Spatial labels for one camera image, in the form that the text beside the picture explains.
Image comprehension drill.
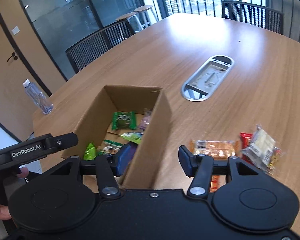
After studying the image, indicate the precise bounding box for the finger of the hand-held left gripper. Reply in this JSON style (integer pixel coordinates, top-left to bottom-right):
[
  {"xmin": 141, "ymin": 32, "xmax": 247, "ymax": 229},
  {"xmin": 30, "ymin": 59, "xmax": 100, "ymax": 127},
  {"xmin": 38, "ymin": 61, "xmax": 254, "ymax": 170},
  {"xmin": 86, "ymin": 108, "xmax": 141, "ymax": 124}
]
[{"xmin": 51, "ymin": 132, "xmax": 79, "ymax": 153}]

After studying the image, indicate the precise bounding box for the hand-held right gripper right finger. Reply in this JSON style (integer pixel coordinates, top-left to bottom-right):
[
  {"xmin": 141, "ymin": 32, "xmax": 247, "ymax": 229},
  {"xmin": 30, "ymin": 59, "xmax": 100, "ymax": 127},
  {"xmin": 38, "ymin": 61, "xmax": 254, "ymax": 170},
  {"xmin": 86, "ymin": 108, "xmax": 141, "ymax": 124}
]
[{"xmin": 178, "ymin": 145, "xmax": 262, "ymax": 200}]

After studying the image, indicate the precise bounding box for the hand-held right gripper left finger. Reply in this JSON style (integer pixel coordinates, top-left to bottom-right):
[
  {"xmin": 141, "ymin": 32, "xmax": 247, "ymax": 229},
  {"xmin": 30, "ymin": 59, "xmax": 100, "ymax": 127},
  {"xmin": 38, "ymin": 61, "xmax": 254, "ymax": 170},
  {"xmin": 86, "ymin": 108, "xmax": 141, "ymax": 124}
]
[{"xmin": 49, "ymin": 142, "xmax": 132, "ymax": 198}]

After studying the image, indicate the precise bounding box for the purple snack packet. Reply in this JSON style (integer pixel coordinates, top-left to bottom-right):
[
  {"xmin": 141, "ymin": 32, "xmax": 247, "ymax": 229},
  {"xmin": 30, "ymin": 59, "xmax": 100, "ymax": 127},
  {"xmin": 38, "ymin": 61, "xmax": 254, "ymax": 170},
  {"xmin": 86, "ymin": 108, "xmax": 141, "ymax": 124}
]
[{"xmin": 127, "ymin": 142, "xmax": 138, "ymax": 159}]

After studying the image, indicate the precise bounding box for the clear nut mix packet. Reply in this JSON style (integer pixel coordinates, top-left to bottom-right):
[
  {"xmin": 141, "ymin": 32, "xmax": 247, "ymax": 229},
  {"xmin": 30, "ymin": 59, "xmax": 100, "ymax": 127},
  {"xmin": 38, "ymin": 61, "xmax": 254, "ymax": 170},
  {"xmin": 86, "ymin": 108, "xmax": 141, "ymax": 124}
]
[{"xmin": 97, "ymin": 139, "xmax": 123, "ymax": 156}]

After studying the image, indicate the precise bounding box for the light green snack packet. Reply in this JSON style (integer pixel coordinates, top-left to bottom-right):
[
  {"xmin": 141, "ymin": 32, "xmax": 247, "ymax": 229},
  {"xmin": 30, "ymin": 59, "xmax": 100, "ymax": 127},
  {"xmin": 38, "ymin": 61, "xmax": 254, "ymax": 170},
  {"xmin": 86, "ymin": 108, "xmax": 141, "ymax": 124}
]
[{"xmin": 119, "ymin": 131, "xmax": 143, "ymax": 145}]

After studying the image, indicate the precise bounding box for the bright green snack packet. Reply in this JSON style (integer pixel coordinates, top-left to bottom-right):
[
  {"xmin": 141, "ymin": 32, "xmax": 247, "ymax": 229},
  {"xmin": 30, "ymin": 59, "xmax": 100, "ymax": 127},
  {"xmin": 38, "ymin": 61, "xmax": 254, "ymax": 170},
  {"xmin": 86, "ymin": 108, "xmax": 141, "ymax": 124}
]
[{"xmin": 83, "ymin": 142, "xmax": 97, "ymax": 161}]

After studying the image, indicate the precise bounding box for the orange cracker packet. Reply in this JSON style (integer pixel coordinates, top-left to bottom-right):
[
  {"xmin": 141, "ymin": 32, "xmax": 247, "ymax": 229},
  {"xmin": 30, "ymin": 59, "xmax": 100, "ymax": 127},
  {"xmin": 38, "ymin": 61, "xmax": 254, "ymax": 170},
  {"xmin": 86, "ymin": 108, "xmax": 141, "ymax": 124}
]
[{"xmin": 189, "ymin": 139, "xmax": 239, "ymax": 160}]

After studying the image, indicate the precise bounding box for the orange red snack packet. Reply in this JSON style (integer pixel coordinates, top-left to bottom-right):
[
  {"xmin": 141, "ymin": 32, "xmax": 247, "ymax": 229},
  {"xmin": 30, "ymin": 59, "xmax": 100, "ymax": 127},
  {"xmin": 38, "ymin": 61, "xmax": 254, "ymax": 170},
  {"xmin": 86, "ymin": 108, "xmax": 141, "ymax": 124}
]
[{"xmin": 211, "ymin": 175, "xmax": 227, "ymax": 193}]

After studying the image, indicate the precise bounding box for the brown cardboard box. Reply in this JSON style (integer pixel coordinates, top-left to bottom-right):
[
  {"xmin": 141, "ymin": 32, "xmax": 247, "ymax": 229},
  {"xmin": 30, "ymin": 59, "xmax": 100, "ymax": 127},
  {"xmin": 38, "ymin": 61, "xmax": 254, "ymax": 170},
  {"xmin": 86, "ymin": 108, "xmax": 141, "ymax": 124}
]
[{"xmin": 61, "ymin": 84, "xmax": 172, "ymax": 189}]

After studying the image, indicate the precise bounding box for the dark green snack packet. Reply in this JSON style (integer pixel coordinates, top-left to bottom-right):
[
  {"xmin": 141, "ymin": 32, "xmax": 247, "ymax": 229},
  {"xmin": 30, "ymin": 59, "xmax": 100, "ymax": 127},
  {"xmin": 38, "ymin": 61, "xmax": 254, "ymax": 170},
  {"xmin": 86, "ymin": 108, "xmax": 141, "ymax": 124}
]
[{"xmin": 111, "ymin": 111, "xmax": 137, "ymax": 131}]

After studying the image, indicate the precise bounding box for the lilac candy packet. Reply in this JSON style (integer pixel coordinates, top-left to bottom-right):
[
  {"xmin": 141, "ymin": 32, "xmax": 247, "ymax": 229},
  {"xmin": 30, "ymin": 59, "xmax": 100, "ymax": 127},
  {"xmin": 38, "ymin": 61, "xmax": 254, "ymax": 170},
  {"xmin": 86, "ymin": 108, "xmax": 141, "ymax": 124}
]
[{"xmin": 138, "ymin": 108, "xmax": 152, "ymax": 132}]

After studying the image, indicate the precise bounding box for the white clear cake packet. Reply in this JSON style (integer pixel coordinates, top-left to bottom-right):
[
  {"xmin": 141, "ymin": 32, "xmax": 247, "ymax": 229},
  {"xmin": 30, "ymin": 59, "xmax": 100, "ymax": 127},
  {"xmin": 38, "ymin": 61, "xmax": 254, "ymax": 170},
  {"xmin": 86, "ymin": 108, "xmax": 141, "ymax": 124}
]
[{"xmin": 240, "ymin": 124, "xmax": 277, "ymax": 168}]

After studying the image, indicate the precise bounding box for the small colourful candy packet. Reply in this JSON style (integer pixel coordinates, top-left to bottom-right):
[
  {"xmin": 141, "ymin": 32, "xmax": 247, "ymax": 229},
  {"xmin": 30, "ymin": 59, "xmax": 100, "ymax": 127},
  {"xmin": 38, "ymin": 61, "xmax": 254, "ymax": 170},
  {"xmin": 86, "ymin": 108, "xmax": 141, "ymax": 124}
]
[{"xmin": 265, "ymin": 147, "xmax": 282, "ymax": 174}]

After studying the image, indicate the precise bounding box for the clear plastic water bottle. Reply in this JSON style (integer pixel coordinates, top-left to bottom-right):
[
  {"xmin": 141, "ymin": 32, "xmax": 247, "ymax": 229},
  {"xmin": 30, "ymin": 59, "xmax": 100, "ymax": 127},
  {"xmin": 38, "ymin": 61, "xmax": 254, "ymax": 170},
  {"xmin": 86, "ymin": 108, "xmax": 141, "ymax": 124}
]
[{"xmin": 23, "ymin": 79, "xmax": 54, "ymax": 115}]

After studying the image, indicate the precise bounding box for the wooden door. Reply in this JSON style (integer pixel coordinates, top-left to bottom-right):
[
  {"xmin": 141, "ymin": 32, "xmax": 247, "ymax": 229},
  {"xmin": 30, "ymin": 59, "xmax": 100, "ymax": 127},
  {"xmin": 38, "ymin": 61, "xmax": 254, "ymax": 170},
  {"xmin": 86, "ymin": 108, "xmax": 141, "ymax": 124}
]
[{"xmin": 0, "ymin": 0, "xmax": 67, "ymax": 143}]

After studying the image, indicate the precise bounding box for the black mesh chair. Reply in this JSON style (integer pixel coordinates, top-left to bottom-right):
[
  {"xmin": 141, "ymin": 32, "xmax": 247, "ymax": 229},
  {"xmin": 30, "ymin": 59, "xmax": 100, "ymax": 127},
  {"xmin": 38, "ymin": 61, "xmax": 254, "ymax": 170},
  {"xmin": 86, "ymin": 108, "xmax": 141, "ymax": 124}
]
[
  {"xmin": 221, "ymin": 0, "xmax": 284, "ymax": 35},
  {"xmin": 65, "ymin": 20, "xmax": 135, "ymax": 73}
]

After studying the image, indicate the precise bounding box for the oval metal cable port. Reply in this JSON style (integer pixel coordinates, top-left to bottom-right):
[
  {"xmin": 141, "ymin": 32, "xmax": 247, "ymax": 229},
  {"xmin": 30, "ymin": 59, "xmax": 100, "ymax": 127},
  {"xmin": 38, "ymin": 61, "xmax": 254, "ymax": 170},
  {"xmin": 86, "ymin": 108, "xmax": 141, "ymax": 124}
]
[{"xmin": 181, "ymin": 54, "xmax": 235, "ymax": 102}]

